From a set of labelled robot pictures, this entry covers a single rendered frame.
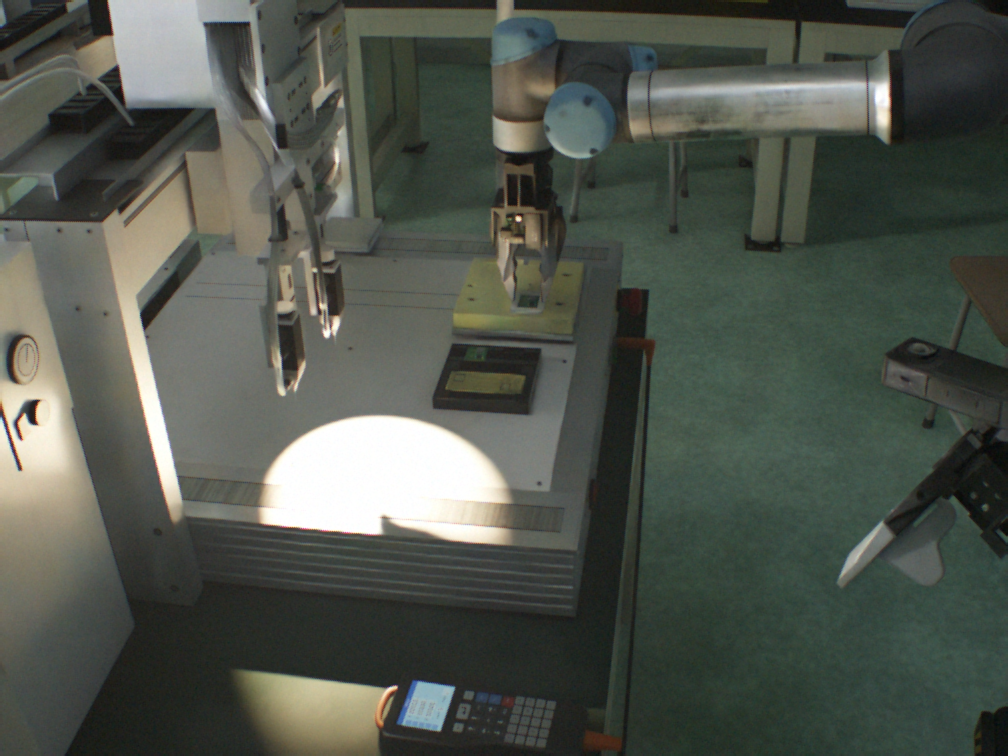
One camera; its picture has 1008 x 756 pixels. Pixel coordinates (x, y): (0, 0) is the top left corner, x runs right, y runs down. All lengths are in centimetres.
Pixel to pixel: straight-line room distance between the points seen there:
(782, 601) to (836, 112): 141
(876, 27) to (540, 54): 229
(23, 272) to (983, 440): 79
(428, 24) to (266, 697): 268
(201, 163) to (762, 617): 154
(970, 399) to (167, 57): 82
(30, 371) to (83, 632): 30
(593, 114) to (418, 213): 280
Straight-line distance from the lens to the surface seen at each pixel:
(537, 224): 139
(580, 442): 131
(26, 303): 105
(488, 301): 152
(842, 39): 353
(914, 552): 84
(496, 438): 132
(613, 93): 119
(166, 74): 120
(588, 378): 143
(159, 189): 116
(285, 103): 116
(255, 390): 145
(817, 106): 116
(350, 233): 177
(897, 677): 229
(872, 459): 282
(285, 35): 119
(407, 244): 177
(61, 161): 114
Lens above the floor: 163
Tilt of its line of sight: 34 degrees down
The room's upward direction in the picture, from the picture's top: 1 degrees counter-clockwise
